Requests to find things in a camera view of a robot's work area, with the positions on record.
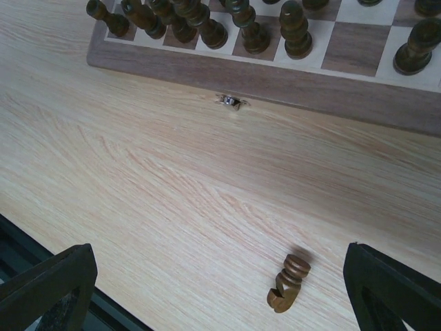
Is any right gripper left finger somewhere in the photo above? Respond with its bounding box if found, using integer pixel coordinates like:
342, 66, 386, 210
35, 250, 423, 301
1, 243, 98, 330

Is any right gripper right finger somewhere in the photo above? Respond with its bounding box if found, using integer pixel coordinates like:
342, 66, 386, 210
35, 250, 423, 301
343, 243, 440, 330

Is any dark piece one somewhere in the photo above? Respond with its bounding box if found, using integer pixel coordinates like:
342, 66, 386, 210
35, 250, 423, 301
267, 254, 311, 313
225, 0, 270, 54

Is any dark piece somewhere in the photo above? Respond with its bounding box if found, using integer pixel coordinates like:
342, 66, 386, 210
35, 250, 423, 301
393, 18, 440, 75
172, 0, 228, 50
149, 0, 197, 43

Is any dark piece two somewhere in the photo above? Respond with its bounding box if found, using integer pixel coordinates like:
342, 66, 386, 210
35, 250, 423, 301
121, 0, 166, 39
86, 0, 130, 37
279, 1, 312, 59

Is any dark pawn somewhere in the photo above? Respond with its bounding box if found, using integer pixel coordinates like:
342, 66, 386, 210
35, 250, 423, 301
302, 0, 329, 11
358, 0, 382, 7
414, 0, 441, 17

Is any wooden chess board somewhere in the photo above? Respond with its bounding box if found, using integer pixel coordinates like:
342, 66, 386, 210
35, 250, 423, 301
87, 1, 440, 137

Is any metal board latch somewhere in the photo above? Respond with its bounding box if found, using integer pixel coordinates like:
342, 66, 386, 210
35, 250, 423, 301
215, 94, 250, 112

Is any black mounting rail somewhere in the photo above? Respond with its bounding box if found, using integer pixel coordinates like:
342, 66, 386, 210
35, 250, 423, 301
1, 217, 148, 330

